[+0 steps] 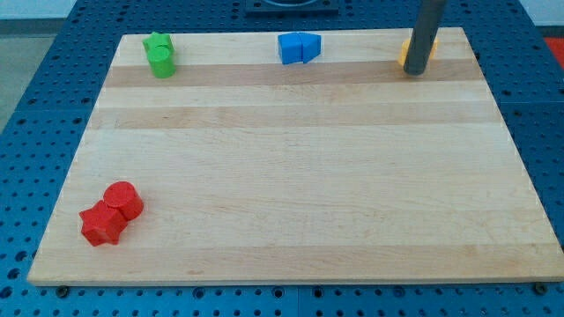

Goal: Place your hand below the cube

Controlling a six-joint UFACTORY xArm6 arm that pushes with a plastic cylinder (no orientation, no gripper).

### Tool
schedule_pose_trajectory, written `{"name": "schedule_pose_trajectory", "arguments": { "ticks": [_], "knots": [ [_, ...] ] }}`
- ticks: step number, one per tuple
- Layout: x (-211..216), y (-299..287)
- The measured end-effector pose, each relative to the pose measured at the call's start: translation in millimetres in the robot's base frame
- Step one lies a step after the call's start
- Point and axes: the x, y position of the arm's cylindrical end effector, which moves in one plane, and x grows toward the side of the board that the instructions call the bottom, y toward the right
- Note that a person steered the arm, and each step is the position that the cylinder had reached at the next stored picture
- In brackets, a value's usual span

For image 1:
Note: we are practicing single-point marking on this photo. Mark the green cylinder block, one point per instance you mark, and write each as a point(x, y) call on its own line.
point(161, 62)

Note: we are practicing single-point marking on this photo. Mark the left board screw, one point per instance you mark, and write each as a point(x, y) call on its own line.
point(62, 291)

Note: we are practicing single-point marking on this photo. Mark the red cylinder block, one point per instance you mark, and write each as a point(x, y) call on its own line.
point(123, 196)

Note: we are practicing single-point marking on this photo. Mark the right board screw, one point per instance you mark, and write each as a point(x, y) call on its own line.
point(540, 288)

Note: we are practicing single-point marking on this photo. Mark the board screw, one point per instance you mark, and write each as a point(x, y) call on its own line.
point(540, 288)
point(62, 291)

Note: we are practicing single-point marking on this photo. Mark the green star block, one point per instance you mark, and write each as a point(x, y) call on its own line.
point(158, 40)

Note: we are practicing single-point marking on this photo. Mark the red star block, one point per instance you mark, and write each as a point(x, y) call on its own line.
point(102, 224)

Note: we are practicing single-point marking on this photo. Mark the wooden board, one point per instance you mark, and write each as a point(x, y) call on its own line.
point(344, 170)

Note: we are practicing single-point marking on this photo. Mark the blue cube block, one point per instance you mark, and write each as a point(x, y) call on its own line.
point(290, 48)

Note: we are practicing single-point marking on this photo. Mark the blue triangular prism block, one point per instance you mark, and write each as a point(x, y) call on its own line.
point(311, 44)

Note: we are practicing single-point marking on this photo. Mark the yellow block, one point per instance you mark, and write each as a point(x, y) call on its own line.
point(405, 48)

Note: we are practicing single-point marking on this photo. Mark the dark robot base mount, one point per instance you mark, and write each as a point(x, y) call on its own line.
point(264, 7)

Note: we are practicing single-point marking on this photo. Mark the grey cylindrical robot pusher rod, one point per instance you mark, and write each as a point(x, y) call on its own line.
point(423, 36)

